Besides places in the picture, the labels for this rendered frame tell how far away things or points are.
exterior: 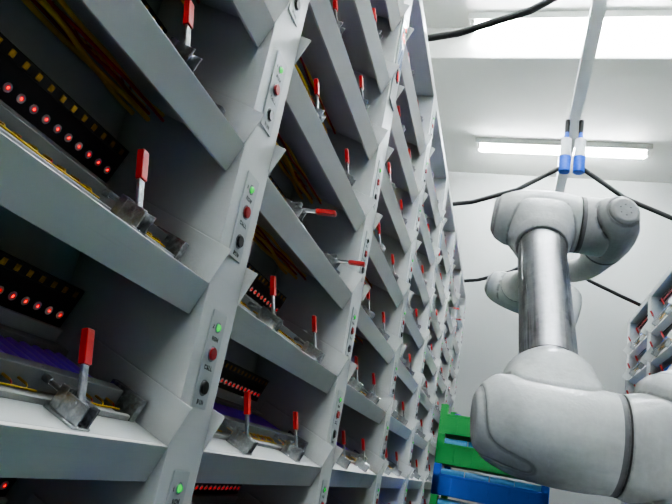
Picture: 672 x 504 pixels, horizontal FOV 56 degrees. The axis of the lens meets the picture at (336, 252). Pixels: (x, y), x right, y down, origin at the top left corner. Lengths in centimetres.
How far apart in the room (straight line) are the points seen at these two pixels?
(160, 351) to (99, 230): 23
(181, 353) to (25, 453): 26
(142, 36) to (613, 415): 80
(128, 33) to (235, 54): 32
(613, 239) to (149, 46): 110
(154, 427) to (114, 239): 25
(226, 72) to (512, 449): 69
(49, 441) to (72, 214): 19
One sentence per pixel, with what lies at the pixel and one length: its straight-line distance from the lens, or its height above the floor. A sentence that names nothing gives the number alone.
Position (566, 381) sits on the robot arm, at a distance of 104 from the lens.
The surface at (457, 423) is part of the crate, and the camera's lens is 183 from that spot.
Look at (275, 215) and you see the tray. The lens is 101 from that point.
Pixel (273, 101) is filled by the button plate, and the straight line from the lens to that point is 95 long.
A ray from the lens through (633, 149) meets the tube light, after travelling 511.
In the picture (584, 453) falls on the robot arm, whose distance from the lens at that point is 100.
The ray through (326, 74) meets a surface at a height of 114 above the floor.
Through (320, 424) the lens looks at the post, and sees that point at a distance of 144.
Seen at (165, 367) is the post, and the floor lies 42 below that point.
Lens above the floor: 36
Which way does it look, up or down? 18 degrees up
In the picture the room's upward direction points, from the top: 11 degrees clockwise
